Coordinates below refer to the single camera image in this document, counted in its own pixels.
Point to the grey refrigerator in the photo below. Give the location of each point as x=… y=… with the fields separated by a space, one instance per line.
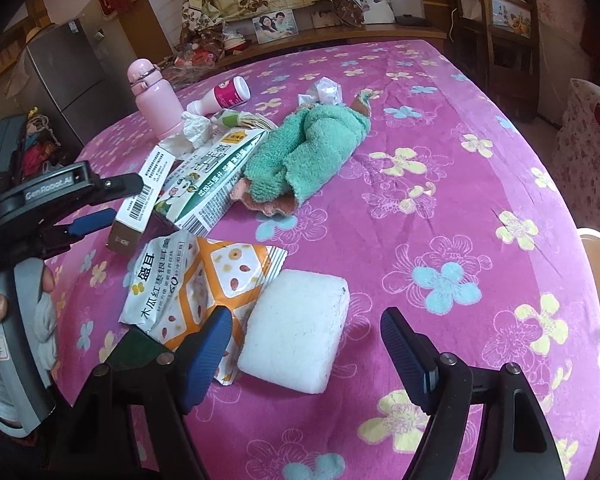
x=70 y=75

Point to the wooden chair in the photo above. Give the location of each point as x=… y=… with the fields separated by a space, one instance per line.
x=495 y=50

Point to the wedding photo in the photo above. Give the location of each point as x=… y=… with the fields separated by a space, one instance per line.
x=377 y=5

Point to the black pouch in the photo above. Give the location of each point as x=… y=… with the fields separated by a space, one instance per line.
x=412 y=20

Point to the small green white packet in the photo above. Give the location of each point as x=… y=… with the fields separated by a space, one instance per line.
x=230 y=120

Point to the floral covered sofa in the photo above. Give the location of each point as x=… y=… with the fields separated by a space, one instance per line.
x=580 y=160

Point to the white barcode box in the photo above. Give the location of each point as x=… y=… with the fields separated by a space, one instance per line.
x=140 y=200

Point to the green white carton box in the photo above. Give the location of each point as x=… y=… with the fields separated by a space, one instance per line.
x=210 y=185

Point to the green towel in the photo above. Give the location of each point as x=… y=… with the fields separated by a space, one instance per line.
x=305 y=145

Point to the red white pot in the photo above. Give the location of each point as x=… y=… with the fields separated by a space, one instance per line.
x=236 y=41

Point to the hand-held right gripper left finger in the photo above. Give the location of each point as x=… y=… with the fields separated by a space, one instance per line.
x=207 y=360

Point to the pink water bottle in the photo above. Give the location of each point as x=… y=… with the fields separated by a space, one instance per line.
x=155 y=105

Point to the small photo frame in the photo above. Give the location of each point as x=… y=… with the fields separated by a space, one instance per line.
x=325 y=19

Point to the framed couple photo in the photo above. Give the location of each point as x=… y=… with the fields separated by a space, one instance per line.
x=275 y=25

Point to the white foam sponge block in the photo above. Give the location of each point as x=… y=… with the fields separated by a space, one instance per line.
x=295 y=330

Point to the pink floral blanket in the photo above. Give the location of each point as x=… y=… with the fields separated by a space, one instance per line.
x=430 y=210

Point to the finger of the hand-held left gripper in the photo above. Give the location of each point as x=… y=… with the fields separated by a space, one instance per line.
x=120 y=183
x=92 y=223

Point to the red cloth bundle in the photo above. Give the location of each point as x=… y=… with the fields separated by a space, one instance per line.
x=35 y=155

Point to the orange white snack packet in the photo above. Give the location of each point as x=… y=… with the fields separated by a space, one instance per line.
x=180 y=285

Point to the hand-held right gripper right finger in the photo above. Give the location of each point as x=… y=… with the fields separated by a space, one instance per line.
x=405 y=355

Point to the white yogurt bottle pink label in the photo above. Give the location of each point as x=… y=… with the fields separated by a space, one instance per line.
x=227 y=94

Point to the wooden headboard shelf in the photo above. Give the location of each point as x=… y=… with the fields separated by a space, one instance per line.
x=380 y=35

